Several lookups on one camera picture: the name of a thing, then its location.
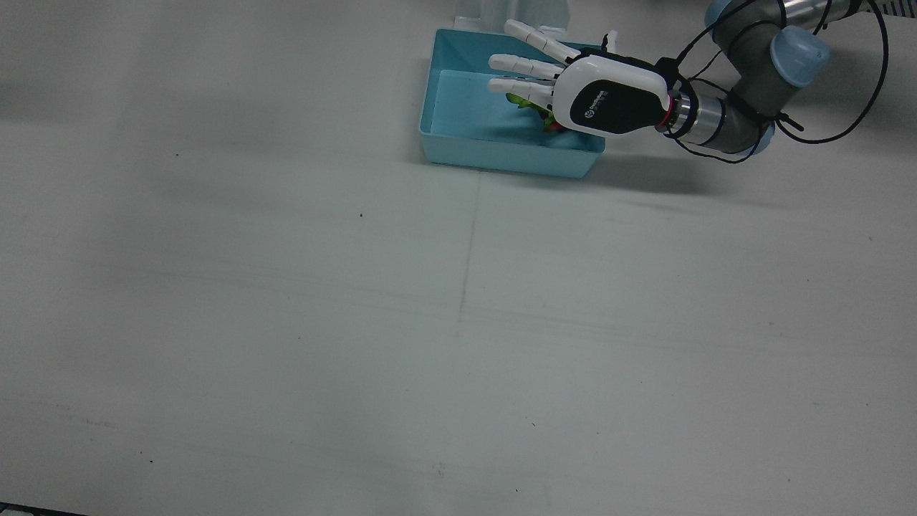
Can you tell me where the green and red toy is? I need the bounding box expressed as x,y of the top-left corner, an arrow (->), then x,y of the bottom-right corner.
506,92 -> 564,135

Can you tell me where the light blue plastic bin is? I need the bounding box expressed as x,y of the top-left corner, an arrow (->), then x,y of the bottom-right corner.
419,28 -> 607,180

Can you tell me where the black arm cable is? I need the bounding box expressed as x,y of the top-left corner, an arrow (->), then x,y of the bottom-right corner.
658,0 -> 890,165

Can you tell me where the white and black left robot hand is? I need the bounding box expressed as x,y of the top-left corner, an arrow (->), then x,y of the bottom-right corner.
489,19 -> 674,139

